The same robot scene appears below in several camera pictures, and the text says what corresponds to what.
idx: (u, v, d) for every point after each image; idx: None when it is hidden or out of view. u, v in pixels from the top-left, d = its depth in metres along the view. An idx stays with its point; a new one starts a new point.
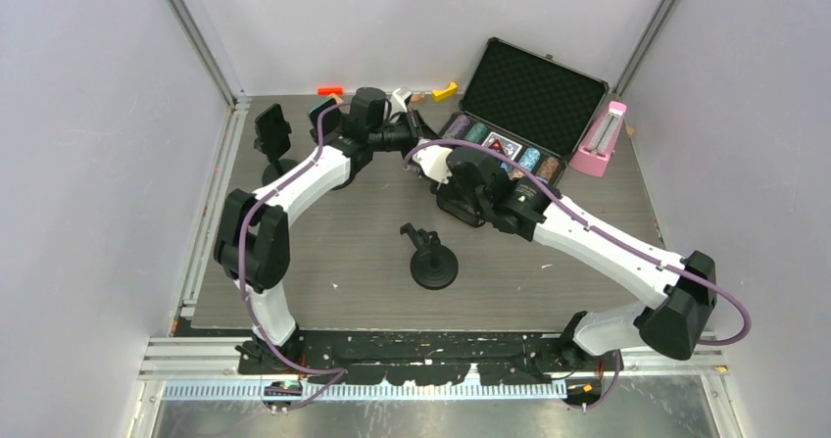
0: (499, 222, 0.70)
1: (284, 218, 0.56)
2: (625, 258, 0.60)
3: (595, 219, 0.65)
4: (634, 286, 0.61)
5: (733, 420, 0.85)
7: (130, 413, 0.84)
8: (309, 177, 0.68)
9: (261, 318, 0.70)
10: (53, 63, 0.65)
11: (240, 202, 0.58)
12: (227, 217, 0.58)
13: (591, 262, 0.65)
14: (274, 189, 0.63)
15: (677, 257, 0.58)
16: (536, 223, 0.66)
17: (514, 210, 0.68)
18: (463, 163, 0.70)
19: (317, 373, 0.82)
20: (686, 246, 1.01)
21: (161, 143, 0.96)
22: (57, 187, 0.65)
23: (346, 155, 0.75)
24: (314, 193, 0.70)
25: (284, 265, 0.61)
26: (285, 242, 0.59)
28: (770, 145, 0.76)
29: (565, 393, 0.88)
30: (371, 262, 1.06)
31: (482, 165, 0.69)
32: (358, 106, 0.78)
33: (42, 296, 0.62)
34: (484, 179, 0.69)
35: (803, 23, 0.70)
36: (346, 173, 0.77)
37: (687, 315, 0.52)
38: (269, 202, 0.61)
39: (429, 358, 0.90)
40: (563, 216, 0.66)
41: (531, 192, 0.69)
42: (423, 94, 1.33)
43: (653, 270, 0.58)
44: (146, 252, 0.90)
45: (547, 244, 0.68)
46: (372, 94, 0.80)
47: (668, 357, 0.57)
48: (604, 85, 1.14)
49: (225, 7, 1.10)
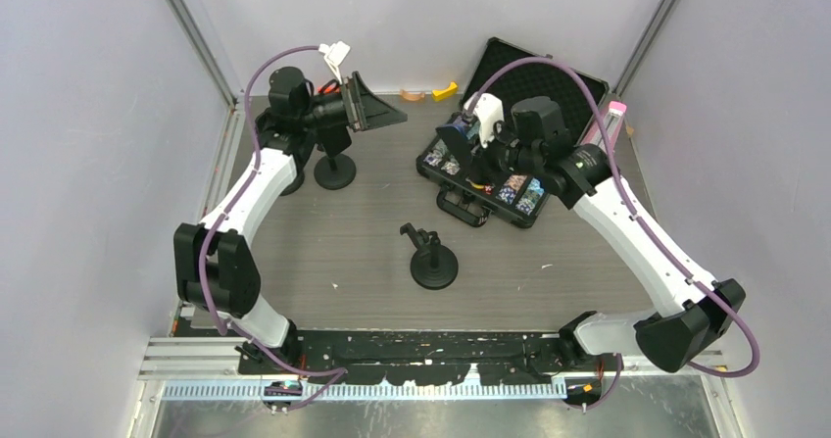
0: (546, 181, 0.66)
1: (241, 241, 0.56)
2: (655, 259, 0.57)
3: (644, 212, 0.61)
4: (653, 287, 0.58)
5: (734, 420, 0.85)
7: (130, 413, 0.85)
8: (256, 191, 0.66)
9: (253, 332, 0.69)
10: (54, 62, 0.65)
11: (190, 238, 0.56)
12: (181, 256, 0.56)
13: (619, 249, 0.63)
14: (222, 213, 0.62)
15: (709, 278, 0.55)
16: (585, 195, 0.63)
17: (566, 172, 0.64)
18: (527, 111, 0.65)
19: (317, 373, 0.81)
20: (685, 246, 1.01)
21: (161, 143, 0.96)
22: (58, 186, 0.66)
23: (286, 151, 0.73)
24: (265, 203, 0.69)
25: (254, 285, 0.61)
26: (249, 264, 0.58)
28: (770, 145, 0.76)
29: (565, 393, 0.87)
30: (371, 263, 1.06)
31: (549, 120, 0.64)
32: (275, 99, 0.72)
33: (41, 295, 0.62)
34: (545, 135, 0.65)
35: (803, 23, 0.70)
36: (293, 171, 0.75)
37: (692, 338, 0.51)
38: (220, 228, 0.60)
39: (429, 358, 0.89)
40: (614, 196, 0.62)
41: (591, 162, 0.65)
42: (423, 94, 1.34)
43: (681, 282, 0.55)
44: (145, 252, 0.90)
45: (584, 217, 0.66)
46: (284, 80, 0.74)
47: (655, 364, 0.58)
48: (604, 85, 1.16)
49: (226, 6, 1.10)
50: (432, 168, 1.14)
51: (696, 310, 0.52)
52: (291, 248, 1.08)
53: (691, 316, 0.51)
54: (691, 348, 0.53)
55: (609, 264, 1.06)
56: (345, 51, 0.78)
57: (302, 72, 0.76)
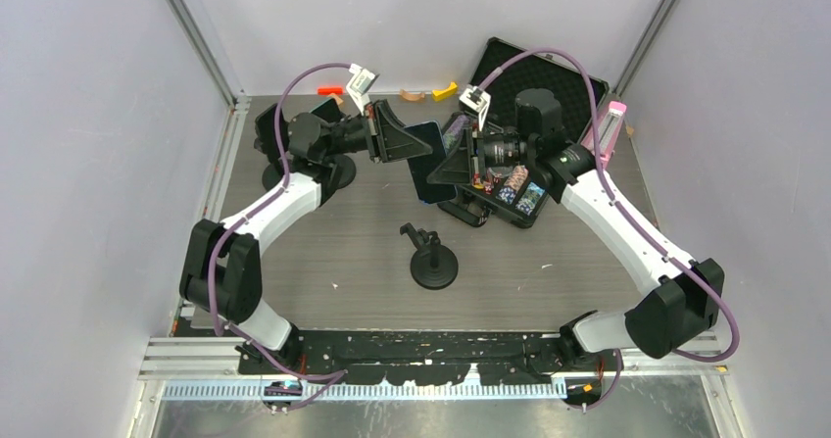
0: (535, 173, 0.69)
1: (254, 245, 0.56)
2: (633, 240, 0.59)
3: (622, 198, 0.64)
4: (634, 269, 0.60)
5: (733, 420, 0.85)
7: (130, 413, 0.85)
8: (278, 206, 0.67)
9: (253, 335, 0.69)
10: (55, 61, 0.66)
11: (208, 232, 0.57)
12: (194, 250, 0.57)
13: (605, 237, 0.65)
14: (244, 218, 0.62)
15: (686, 257, 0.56)
16: (566, 184, 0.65)
17: (552, 168, 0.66)
18: (530, 105, 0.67)
19: (317, 377, 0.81)
20: (686, 246, 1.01)
21: (160, 143, 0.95)
22: (58, 185, 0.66)
23: (317, 178, 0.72)
24: (284, 220, 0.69)
25: (255, 297, 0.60)
26: (255, 270, 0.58)
28: (769, 146, 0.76)
29: (566, 393, 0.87)
30: (371, 263, 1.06)
31: (548, 116, 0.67)
32: (294, 152, 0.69)
33: (41, 295, 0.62)
34: (542, 130, 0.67)
35: (803, 23, 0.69)
36: (318, 200, 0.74)
37: (669, 309, 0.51)
38: (238, 229, 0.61)
39: (429, 358, 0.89)
40: (596, 183, 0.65)
41: (575, 158, 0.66)
42: (422, 95, 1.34)
43: (657, 260, 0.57)
44: (145, 252, 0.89)
45: (570, 209, 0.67)
46: (302, 133, 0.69)
47: (644, 352, 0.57)
48: (604, 85, 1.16)
49: (226, 7, 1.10)
50: None
51: (671, 283, 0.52)
52: (291, 248, 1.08)
53: (667, 289, 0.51)
54: (674, 327, 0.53)
55: (609, 264, 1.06)
56: (369, 81, 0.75)
57: (319, 121, 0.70)
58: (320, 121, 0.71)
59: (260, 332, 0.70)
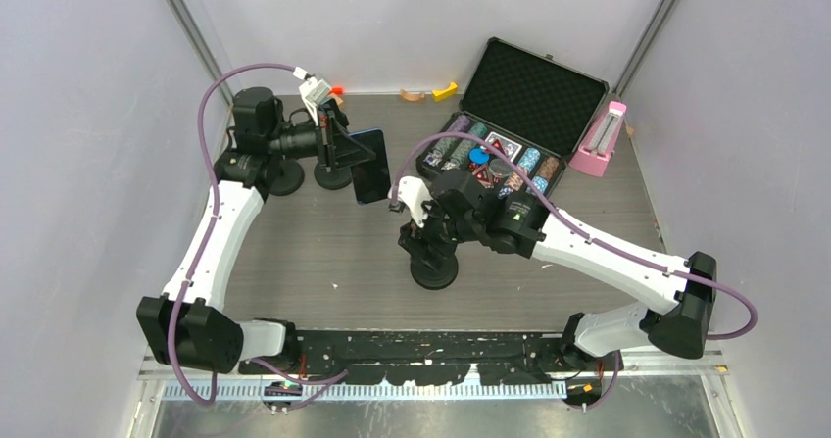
0: (495, 244, 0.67)
1: (210, 312, 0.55)
2: (630, 268, 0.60)
3: (593, 231, 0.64)
4: (638, 293, 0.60)
5: (733, 421, 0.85)
7: (130, 413, 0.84)
8: (219, 239, 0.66)
9: (250, 353, 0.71)
10: (54, 60, 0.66)
11: (157, 313, 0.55)
12: (150, 329, 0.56)
13: (595, 274, 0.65)
14: (186, 281, 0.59)
15: (680, 261, 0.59)
16: (537, 242, 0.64)
17: (511, 230, 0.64)
18: (446, 190, 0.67)
19: (332, 380, 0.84)
20: (687, 246, 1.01)
21: (160, 142, 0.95)
22: (57, 184, 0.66)
23: (246, 184, 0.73)
24: (234, 247, 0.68)
25: (231, 343, 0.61)
26: (222, 324, 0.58)
28: (769, 146, 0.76)
29: (565, 393, 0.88)
30: (371, 262, 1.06)
31: (467, 190, 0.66)
32: (241, 112, 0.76)
33: (41, 294, 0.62)
34: (471, 204, 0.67)
35: (802, 23, 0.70)
36: (260, 199, 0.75)
37: (701, 320, 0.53)
38: (185, 297, 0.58)
39: (429, 358, 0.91)
40: (562, 229, 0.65)
41: (525, 210, 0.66)
42: (422, 94, 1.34)
43: (659, 278, 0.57)
44: (144, 252, 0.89)
45: (545, 260, 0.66)
46: (250, 95, 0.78)
47: (684, 357, 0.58)
48: (604, 85, 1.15)
49: (225, 6, 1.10)
50: (433, 168, 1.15)
51: (689, 300, 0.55)
52: (291, 248, 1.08)
53: (689, 307, 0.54)
54: (703, 332, 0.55)
55: None
56: (324, 86, 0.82)
57: (269, 90, 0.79)
58: (271, 94, 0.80)
59: (254, 350, 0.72)
